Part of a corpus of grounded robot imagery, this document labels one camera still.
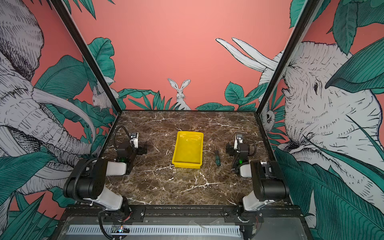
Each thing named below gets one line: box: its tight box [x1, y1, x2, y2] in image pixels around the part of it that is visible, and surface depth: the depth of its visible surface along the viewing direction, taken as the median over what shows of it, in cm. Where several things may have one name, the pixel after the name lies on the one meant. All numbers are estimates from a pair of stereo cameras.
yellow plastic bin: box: [172, 131, 204, 169], surface depth 97 cm
